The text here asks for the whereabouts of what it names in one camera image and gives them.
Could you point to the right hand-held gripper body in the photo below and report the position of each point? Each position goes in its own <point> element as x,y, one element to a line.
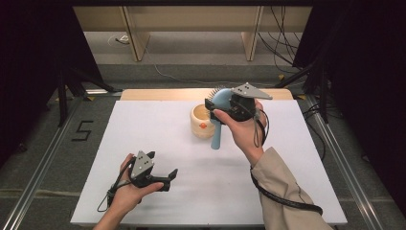
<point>242,107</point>

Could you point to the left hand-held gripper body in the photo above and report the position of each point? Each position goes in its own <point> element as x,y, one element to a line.
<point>142,164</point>

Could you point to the cream ceramic cup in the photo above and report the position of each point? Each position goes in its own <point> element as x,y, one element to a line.
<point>199,127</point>

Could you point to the light blue hairbrush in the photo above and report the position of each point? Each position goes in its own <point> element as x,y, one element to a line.
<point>217,137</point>

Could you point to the person's right hand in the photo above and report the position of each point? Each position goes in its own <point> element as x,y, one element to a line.
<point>247,135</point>

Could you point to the person's left hand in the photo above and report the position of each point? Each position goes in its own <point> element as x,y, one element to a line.
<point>126,195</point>

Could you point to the white table board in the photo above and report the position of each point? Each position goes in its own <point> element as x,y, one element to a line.
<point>191,191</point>

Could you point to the wooden table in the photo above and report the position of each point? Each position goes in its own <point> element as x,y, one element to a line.
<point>159,95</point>

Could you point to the black tripod stand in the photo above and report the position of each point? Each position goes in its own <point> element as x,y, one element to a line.
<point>324,96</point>
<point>62,96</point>

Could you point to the beige wooden desk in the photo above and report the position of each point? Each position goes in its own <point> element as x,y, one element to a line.
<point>191,17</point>

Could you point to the white floor socket with plug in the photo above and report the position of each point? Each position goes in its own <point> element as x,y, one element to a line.
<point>123,40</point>

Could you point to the dark curtain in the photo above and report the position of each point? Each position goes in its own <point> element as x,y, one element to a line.
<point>28,64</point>
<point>367,64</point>

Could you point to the aluminium floor rail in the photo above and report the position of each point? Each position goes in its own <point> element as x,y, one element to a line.
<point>348,179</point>
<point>38,179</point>

